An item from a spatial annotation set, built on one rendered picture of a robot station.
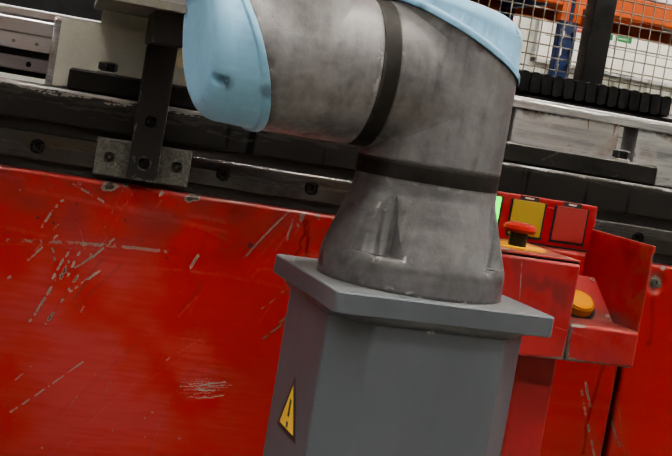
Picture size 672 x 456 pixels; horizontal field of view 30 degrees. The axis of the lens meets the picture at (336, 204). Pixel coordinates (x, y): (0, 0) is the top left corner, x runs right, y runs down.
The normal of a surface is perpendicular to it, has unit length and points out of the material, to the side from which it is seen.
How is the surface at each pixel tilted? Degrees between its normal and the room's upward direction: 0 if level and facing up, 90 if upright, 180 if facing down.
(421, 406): 90
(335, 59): 89
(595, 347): 90
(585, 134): 90
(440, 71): 81
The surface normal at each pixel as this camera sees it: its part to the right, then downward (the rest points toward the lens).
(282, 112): 0.09, 0.80
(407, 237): -0.14, -0.26
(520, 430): 0.29, 0.11
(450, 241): 0.30, -0.19
